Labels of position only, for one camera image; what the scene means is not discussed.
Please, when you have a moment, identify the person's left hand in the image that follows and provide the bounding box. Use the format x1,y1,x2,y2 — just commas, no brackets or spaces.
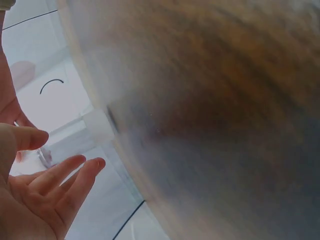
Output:
0,51,107,240

